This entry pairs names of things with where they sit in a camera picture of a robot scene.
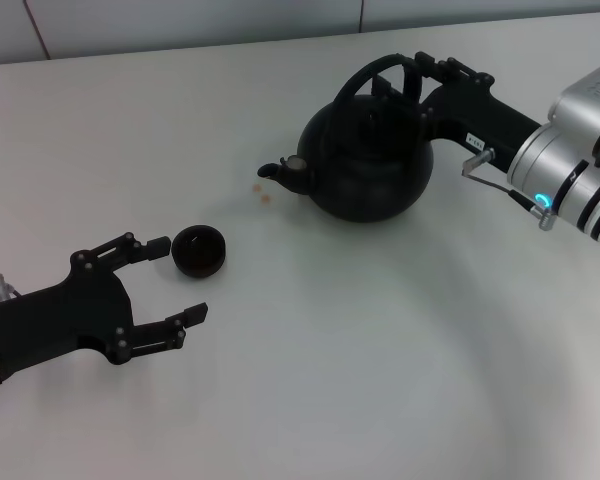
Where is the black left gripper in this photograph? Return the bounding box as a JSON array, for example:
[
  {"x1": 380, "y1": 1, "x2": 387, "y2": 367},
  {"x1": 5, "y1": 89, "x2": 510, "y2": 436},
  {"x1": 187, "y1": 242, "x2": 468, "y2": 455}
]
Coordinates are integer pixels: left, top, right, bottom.
[{"x1": 0, "y1": 232, "x2": 210, "y2": 389}]

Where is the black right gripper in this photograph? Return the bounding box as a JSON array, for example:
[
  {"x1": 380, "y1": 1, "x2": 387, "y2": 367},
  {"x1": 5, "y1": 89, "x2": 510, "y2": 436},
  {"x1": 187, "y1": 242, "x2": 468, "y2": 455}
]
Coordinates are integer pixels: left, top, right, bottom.
[{"x1": 371, "y1": 49, "x2": 544, "y2": 172}]

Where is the dark brown teacup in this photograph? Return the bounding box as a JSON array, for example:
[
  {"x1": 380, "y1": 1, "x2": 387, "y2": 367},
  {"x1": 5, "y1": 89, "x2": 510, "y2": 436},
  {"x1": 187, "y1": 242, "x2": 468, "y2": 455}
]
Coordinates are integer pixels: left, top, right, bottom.
[{"x1": 171, "y1": 225, "x2": 228, "y2": 279}]

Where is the black round teapot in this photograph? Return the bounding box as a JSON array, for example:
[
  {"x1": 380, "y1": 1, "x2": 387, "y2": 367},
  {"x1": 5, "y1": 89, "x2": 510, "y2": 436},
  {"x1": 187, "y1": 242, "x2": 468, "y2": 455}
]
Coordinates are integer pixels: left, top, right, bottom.
[{"x1": 257, "y1": 52, "x2": 435, "y2": 224}]

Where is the right gripper cable with plugs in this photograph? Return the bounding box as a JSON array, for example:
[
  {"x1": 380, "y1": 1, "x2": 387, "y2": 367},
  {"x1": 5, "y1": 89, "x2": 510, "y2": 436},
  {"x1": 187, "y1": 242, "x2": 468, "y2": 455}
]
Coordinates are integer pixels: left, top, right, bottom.
[{"x1": 460, "y1": 147, "x2": 559, "y2": 233}]

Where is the left gripper cable with plug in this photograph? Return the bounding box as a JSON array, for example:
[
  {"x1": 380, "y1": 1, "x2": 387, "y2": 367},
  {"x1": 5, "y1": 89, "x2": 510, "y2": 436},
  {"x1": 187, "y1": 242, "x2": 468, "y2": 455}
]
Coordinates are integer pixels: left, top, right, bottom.
[{"x1": 0, "y1": 272, "x2": 24, "y2": 304}]

